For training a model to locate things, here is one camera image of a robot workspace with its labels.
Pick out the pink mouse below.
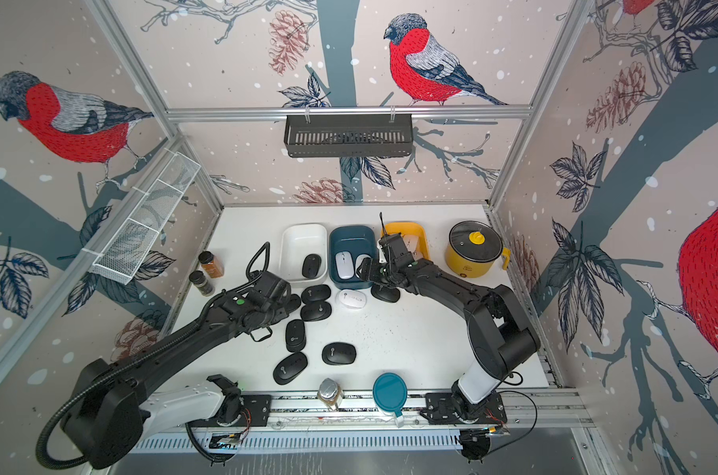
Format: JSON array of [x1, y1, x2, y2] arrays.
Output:
[[404, 235, 420, 253]]

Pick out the white mouse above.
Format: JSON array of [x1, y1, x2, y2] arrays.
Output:
[[355, 255, 372, 274], [334, 251, 355, 280], [335, 289, 367, 310]]

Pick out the black mouse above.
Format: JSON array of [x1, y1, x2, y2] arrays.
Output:
[[371, 284, 401, 304], [273, 351, 309, 386], [301, 284, 331, 305], [300, 301, 332, 323], [302, 253, 323, 279], [321, 342, 357, 365], [285, 319, 307, 353]]

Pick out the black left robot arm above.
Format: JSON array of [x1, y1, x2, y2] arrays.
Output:
[[36, 271, 292, 470]]

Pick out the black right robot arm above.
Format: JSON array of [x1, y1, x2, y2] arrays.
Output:
[[357, 234, 541, 405]]

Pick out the yellow storage box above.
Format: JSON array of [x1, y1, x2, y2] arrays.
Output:
[[386, 222, 430, 259]]

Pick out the teal storage box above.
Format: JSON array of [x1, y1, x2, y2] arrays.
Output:
[[327, 225, 378, 290]]

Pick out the white storage box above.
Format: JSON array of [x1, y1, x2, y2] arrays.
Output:
[[279, 224, 329, 286]]

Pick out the black mouse top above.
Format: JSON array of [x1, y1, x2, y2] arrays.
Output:
[[301, 284, 331, 305]]

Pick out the white mouse top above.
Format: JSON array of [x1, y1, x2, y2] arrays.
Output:
[[335, 289, 367, 310]]

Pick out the brown spice jar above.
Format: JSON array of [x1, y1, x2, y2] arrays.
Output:
[[198, 251, 224, 279]]

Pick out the dark spice jar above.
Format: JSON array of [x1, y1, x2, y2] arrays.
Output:
[[189, 270, 216, 297]]

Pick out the yellow electric cooking pot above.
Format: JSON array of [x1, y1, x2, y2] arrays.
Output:
[[444, 239, 511, 278]]

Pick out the glass pot lid yellow knob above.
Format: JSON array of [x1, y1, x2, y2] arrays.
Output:
[[448, 221, 505, 262]]

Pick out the small glass bottle metal cap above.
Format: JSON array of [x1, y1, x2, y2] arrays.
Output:
[[317, 378, 343, 412]]

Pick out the teal round lid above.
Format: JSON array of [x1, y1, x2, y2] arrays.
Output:
[[372, 372, 408, 428]]

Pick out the white wire mesh shelf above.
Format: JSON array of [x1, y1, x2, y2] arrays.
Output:
[[89, 150, 201, 285]]

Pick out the black hanging wire basket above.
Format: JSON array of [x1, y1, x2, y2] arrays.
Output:
[[284, 114, 414, 158]]

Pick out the aluminium mounting rail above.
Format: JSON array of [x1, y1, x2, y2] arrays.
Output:
[[133, 388, 594, 454]]

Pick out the black corrugated cable conduit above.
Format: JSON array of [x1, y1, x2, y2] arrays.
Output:
[[34, 241, 272, 470]]

